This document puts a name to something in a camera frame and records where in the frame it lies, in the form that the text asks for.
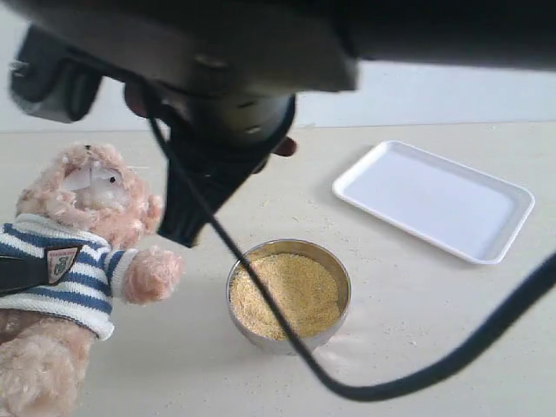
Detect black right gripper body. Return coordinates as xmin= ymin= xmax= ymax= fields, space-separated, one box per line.
xmin=125 ymin=76 xmax=296 ymax=191

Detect pink plush teddy bear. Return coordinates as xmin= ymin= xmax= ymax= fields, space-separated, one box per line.
xmin=1 ymin=143 xmax=183 ymax=416

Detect dark red wooden spoon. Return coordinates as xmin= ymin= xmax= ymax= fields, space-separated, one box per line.
xmin=123 ymin=83 xmax=297 ymax=157

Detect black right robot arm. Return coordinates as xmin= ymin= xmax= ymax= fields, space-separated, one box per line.
xmin=7 ymin=1 xmax=555 ymax=247

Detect yellow millet grains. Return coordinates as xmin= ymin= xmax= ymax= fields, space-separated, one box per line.
xmin=230 ymin=254 xmax=341 ymax=341

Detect stainless steel bowl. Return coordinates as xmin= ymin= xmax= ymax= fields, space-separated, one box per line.
xmin=227 ymin=239 xmax=351 ymax=355

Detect white rectangular plastic tray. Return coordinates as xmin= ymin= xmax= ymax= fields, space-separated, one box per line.
xmin=332 ymin=141 xmax=535 ymax=265

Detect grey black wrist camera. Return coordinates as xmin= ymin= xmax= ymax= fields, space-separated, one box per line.
xmin=10 ymin=25 xmax=103 ymax=123

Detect black cable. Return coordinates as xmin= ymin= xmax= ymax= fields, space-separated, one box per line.
xmin=145 ymin=99 xmax=556 ymax=402

